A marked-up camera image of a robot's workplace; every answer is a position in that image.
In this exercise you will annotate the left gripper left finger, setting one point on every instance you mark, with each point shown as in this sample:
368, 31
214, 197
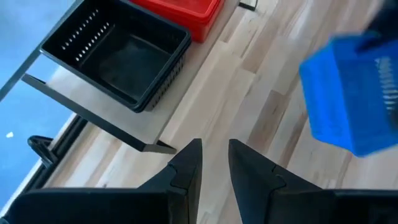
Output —
174, 199

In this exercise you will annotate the black plastic basket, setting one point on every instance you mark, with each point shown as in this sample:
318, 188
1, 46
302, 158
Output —
188, 46
166, 85
130, 62

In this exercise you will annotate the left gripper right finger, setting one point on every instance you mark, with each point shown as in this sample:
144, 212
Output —
264, 199

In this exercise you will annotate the black aluminium rig frame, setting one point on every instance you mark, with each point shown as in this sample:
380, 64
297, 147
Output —
70, 135

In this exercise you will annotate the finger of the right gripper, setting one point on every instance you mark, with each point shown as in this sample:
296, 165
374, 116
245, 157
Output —
395, 116
377, 39

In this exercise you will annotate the red plastic basket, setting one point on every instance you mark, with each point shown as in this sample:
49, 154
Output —
186, 3
199, 31

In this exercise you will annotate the blue plastic basket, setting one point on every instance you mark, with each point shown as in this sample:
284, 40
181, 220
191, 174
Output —
335, 102

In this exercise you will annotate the wooden shelf with black legs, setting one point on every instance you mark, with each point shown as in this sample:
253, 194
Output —
93, 99

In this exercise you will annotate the small white scrap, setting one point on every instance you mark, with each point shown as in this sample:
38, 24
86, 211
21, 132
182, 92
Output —
9, 134

